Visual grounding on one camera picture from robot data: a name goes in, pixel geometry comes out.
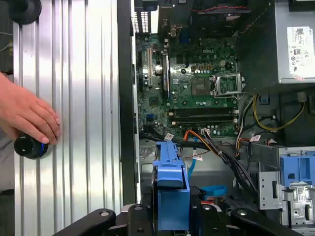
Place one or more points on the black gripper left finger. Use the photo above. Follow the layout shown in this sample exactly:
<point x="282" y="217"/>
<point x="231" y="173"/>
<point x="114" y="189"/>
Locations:
<point x="137" y="221"/>

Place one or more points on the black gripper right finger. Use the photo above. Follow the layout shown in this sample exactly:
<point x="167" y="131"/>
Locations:
<point x="209" y="221"/>

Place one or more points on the hard disk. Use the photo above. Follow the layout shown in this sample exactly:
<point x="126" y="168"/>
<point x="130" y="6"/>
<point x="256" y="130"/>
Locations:
<point x="172" y="204"/>

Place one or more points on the black RAM slot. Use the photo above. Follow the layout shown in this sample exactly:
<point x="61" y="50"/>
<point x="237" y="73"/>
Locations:
<point x="201" y="113"/>
<point x="201" y="122"/>

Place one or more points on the white expansion slot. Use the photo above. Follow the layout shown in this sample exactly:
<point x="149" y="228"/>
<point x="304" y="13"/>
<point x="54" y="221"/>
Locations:
<point x="149" y="66"/>

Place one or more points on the person's bare hand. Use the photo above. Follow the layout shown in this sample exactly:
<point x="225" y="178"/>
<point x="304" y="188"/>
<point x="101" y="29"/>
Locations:
<point x="24" y="110"/>

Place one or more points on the blue drive carrier in cage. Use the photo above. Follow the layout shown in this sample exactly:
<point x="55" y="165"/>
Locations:
<point x="295" y="167"/>

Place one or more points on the black open PC case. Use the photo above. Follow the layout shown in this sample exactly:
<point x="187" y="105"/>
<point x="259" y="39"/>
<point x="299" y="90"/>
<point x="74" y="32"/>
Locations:
<point x="125" y="98"/>

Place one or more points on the thin metal locking lever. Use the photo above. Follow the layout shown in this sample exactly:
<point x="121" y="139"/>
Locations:
<point x="227" y="93"/>

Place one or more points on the CPU socket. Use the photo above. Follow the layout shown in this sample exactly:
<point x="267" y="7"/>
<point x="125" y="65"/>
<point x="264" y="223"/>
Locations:
<point x="199" y="86"/>

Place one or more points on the person's grey clothed trunk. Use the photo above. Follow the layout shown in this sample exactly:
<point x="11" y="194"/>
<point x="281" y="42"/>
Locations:
<point x="6" y="159"/>

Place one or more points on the green motherboard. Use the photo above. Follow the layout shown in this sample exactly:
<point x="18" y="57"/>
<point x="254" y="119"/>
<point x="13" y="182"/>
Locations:
<point x="197" y="61"/>

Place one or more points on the black case fan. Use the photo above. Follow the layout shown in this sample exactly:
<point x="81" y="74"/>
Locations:
<point x="216" y="22"/>

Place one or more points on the grey power supply unit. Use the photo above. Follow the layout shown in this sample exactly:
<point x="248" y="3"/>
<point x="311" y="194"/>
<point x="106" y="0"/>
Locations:
<point x="295" y="24"/>

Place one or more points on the black round knob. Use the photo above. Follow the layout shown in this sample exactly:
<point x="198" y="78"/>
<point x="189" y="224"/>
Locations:
<point x="24" y="9"/>

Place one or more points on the metal socket cover frame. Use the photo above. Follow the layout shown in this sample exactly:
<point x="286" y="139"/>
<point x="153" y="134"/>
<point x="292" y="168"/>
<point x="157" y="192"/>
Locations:
<point x="239" y="83"/>

